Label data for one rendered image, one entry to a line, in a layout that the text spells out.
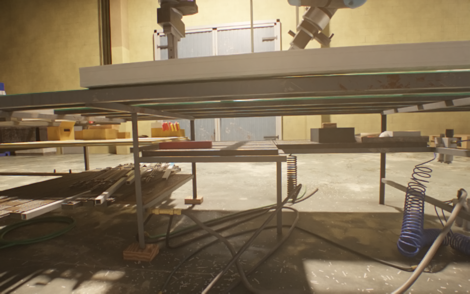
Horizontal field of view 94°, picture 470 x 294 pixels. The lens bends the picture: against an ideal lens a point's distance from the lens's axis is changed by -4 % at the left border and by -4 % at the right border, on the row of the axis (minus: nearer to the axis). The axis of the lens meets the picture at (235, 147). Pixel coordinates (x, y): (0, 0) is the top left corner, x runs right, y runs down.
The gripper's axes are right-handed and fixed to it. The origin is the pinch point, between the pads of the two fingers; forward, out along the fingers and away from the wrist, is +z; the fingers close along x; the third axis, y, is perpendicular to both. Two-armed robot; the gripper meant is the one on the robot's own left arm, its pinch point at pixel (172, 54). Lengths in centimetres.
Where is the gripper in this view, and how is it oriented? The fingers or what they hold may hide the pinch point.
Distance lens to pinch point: 88.5
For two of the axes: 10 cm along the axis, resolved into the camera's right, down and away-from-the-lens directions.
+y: -9.9, 0.1, 1.5
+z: 0.2, 10.0, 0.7
